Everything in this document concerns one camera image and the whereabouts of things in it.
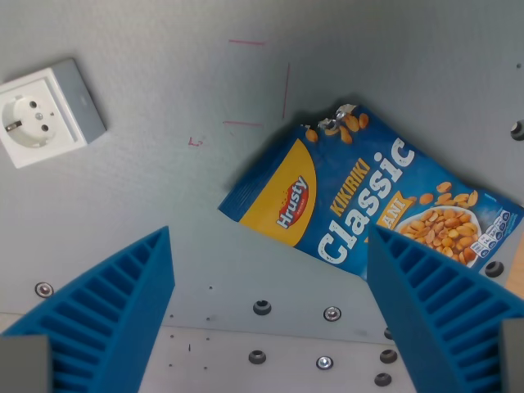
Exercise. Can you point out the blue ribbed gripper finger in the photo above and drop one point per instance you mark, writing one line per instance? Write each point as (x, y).
(102, 311)
(446, 315)

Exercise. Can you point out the dark grey threaded insert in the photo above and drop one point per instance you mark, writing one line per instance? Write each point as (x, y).
(388, 333)
(382, 379)
(518, 130)
(493, 268)

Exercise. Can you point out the silver screw in table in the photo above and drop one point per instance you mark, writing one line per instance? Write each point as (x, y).
(332, 313)
(43, 289)
(324, 362)

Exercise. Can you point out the blue peanut snack bag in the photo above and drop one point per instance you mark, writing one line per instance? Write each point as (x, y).
(368, 192)

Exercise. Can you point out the white and grey wall socket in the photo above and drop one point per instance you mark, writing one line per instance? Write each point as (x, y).
(45, 114)

